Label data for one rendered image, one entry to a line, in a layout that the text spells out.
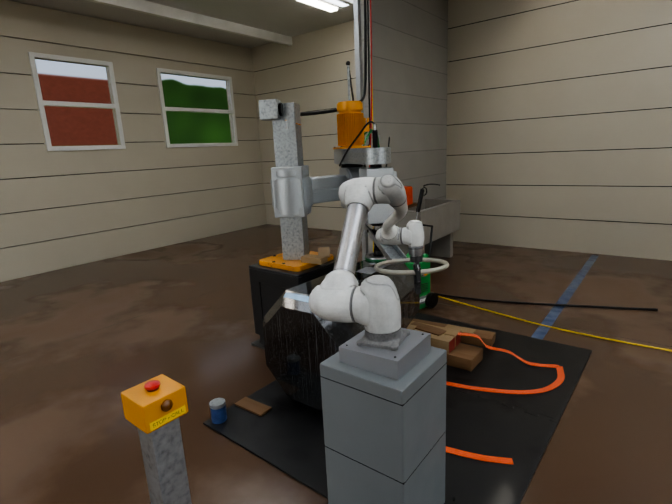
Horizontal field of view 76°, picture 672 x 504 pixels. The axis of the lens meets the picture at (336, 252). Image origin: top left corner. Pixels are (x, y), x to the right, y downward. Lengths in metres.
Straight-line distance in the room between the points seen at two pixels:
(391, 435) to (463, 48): 6.82
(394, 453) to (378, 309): 0.55
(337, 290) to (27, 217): 6.80
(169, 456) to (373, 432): 0.83
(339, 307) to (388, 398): 0.40
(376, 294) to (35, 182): 7.01
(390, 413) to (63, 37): 7.89
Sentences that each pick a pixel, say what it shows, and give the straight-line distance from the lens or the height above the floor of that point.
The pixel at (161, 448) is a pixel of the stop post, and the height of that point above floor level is 0.93.
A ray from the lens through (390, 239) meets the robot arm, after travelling 2.59.
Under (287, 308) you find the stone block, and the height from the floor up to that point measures 0.72.
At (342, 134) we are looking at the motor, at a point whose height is 1.80.
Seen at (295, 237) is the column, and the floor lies 0.98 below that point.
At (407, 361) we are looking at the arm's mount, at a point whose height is 0.85.
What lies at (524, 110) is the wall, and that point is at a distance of 7.46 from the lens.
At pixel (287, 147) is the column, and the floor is 1.71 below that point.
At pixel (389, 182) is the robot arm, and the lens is 2.07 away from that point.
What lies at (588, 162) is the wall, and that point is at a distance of 7.27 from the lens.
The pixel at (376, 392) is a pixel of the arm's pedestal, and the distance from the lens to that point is 1.75.
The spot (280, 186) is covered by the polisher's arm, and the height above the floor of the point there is 1.41.
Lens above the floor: 1.67
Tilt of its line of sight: 13 degrees down
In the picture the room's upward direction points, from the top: 3 degrees counter-clockwise
